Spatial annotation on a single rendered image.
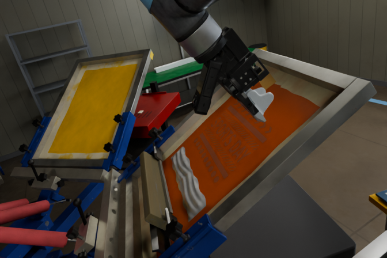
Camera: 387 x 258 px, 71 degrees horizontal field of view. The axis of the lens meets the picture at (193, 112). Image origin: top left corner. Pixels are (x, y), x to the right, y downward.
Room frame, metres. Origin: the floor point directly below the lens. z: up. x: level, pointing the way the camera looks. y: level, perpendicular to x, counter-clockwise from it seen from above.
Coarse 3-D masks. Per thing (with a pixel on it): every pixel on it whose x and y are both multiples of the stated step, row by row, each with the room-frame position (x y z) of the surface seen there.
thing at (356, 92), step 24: (288, 72) 0.84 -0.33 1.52; (312, 72) 0.72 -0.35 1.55; (336, 72) 0.65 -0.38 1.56; (216, 96) 1.05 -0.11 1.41; (360, 96) 0.54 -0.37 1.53; (192, 120) 1.03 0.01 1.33; (312, 120) 0.56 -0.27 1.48; (336, 120) 0.53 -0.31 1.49; (168, 144) 1.02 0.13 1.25; (288, 144) 0.55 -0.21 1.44; (312, 144) 0.52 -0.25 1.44; (264, 168) 0.53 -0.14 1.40; (288, 168) 0.51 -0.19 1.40; (240, 192) 0.52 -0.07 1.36; (264, 192) 0.50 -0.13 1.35; (216, 216) 0.50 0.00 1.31; (240, 216) 0.49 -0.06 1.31
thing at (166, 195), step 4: (160, 160) 0.90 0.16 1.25; (160, 164) 0.87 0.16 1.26; (160, 168) 0.85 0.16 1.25; (160, 172) 0.83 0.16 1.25; (164, 176) 0.79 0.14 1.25; (164, 180) 0.77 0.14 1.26; (164, 184) 0.74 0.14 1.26; (164, 188) 0.73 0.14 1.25; (164, 192) 0.71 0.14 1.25; (168, 192) 0.71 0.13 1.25; (164, 196) 0.69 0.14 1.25; (168, 196) 0.68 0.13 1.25; (168, 200) 0.66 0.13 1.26; (168, 204) 0.64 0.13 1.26; (168, 208) 0.63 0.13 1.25; (172, 212) 0.61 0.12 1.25
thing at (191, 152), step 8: (256, 88) 0.92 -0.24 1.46; (272, 88) 0.85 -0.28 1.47; (224, 104) 0.99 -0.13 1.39; (216, 112) 0.98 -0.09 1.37; (208, 120) 0.97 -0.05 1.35; (200, 128) 0.97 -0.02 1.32; (192, 136) 0.96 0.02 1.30; (184, 144) 0.95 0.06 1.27; (192, 144) 0.91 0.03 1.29; (176, 152) 0.95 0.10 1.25; (192, 152) 0.87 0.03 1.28; (168, 160) 0.94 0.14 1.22; (192, 160) 0.82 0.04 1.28; (200, 160) 0.79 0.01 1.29; (168, 168) 0.89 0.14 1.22; (192, 168) 0.78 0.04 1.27; (168, 176) 0.84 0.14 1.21; (168, 184) 0.80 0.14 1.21; (176, 184) 0.77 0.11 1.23
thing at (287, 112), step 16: (288, 96) 0.75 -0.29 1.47; (272, 112) 0.74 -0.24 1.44; (288, 112) 0.69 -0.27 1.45; (304, 112) 0.65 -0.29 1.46; (288, 128) 0.64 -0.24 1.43; (272, 144) 0.63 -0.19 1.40; (256, 160) 0.61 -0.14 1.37; (208, 176) 0.69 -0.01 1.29; (240, 176) 0.60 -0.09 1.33; (176, 192) 0.73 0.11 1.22; (208, 192) 0.63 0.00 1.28; (224, 192) 0.59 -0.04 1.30; (176, 208) 0.67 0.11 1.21; (208, 208) 0.58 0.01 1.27; (192, 224) 0.57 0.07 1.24
